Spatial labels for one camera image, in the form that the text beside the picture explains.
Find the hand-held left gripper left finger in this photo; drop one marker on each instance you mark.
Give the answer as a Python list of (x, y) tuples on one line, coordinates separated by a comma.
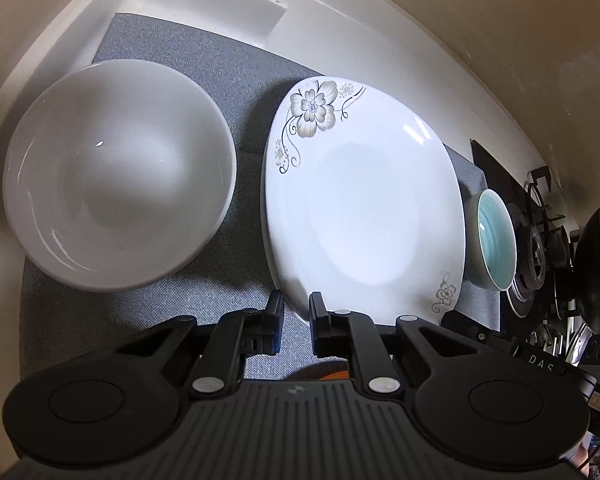
[(278, 322)]

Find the grey mat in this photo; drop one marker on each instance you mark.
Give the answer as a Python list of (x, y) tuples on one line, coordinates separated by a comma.
[(252, 110)]

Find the small teal bowl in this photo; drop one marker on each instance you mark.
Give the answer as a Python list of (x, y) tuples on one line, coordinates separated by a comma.
[(495, 235)]

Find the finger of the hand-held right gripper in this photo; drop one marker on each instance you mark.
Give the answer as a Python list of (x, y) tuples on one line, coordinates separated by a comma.
[(472, 329)]

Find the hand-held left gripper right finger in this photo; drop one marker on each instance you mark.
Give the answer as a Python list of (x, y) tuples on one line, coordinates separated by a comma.
[(317, 322)]

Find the black pan support grate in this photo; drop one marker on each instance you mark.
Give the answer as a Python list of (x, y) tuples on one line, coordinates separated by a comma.
[(542, 195)]

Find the white floral square plate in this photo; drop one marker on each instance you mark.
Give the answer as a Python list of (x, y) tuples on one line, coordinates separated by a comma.
[(370, 195)]

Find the round gas burner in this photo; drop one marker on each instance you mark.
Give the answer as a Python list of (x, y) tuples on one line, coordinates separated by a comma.
[(530, 255)]

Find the large white bowl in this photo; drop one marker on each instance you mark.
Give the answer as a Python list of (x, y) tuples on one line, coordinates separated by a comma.
[(120, 175)]

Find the black gas stove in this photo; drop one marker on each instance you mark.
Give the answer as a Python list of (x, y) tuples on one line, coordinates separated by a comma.
[(495, 170)]

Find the black wok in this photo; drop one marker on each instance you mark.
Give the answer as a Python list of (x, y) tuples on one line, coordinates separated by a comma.
[(592, 270)]

